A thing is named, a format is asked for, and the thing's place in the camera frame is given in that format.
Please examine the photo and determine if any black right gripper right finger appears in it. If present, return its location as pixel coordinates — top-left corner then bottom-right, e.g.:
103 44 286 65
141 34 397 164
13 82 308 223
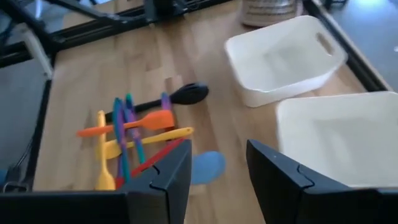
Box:
246 139 379 224

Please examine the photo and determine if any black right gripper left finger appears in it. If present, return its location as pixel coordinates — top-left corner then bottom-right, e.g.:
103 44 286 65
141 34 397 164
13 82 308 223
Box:
119 139 193 224

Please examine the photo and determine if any red silicone spatula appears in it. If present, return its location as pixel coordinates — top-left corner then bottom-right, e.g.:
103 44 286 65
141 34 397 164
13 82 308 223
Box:
114 138 187 189

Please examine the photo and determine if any slim yellow silicone spatula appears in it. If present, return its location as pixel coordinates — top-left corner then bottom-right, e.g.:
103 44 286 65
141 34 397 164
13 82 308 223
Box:
104 126 195 160

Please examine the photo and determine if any iridescent table knife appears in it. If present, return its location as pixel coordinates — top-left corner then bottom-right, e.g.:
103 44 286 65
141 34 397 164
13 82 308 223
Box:
112 97 131 184
160 91 173 111
124 93 147 165

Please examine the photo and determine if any wide yellow silicone spatula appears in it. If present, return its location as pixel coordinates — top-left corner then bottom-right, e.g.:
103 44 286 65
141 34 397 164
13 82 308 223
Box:
94 110 117 191

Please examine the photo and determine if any orange silicone spatula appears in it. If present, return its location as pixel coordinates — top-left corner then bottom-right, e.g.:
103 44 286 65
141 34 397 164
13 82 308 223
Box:
76 109 175 138

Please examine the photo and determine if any black slotted spoon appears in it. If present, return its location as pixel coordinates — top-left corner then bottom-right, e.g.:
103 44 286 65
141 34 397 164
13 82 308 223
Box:
104 82 210 123

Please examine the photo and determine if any blue silicone spoon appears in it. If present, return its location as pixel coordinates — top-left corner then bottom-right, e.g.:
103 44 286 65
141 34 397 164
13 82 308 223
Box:
190 151 227 186

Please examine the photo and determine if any white plastic bin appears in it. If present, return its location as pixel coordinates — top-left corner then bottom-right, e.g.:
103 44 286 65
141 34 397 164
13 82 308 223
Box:
275 90 398 189
223 14 348 108

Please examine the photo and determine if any black aluminium table frame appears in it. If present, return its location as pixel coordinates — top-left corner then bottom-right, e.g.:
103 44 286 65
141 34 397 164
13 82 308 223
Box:
0 0 389 192

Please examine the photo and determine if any metal box grater pink handle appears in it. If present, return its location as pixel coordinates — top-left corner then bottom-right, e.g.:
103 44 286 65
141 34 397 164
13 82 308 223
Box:
241 0 304 28

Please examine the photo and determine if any silver bracket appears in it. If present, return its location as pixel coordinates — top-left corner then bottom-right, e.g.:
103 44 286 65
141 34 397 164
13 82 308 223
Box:
21 26 54 80

